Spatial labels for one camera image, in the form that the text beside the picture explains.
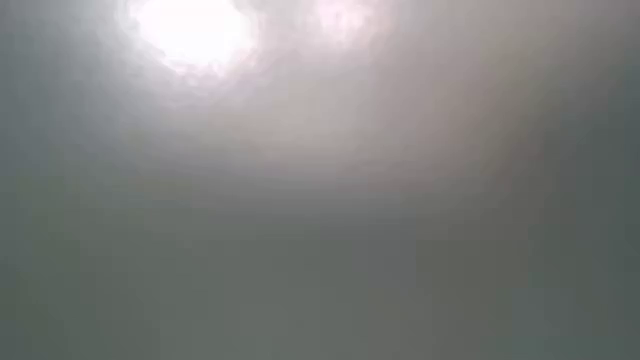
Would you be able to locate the clear plastic bin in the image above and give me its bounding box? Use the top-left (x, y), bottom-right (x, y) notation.
top-left (0, 0), bottom-right (640, 360)

